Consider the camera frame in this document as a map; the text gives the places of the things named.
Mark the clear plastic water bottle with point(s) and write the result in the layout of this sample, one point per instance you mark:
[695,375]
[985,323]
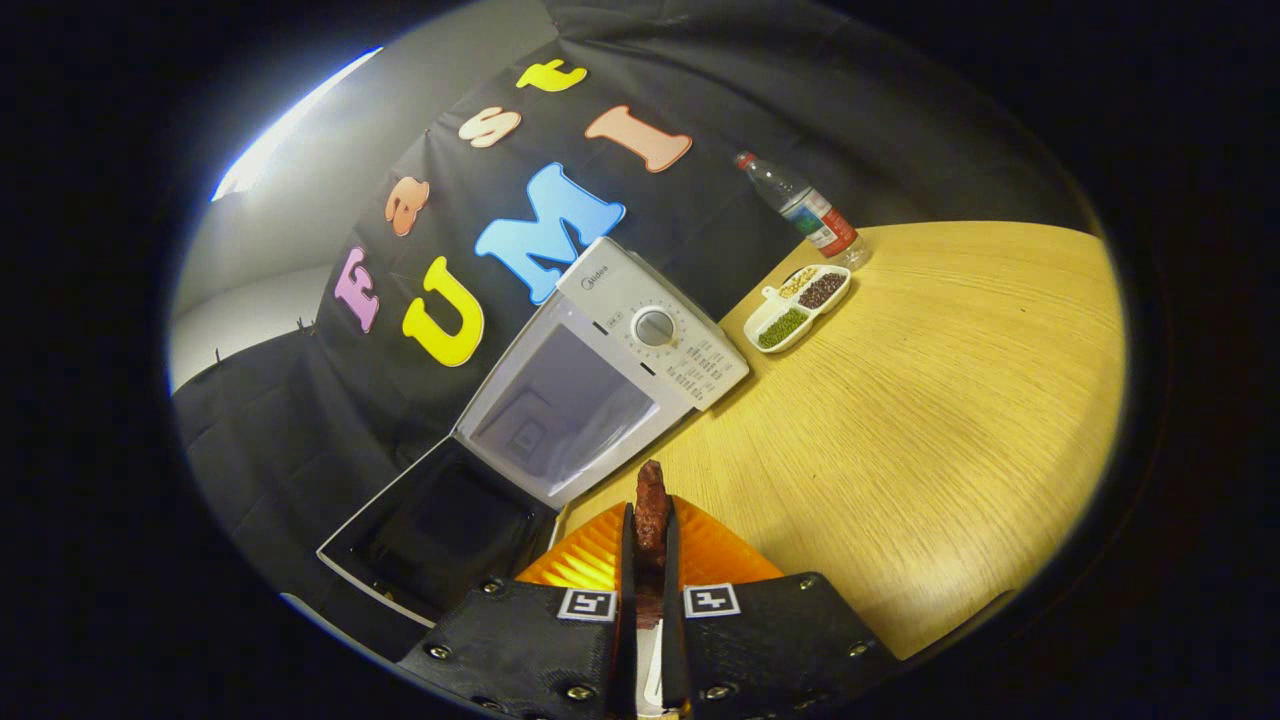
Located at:
[815,215]

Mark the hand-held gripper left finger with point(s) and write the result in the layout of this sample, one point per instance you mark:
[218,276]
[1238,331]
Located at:
[530,650]

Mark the white toaster oven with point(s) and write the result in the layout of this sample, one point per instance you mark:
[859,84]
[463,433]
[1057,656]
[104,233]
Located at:
[570,400]

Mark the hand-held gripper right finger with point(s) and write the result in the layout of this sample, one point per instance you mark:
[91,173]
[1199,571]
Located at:
[770,650]

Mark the black backdrop cloth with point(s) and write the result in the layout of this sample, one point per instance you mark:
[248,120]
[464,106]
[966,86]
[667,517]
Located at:
[820,110]

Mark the brown meat piece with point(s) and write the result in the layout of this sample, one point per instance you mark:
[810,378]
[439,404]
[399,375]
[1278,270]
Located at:
[652,510]

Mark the white divided bean dish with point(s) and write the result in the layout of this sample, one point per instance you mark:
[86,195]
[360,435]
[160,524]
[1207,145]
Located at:
[790,320]

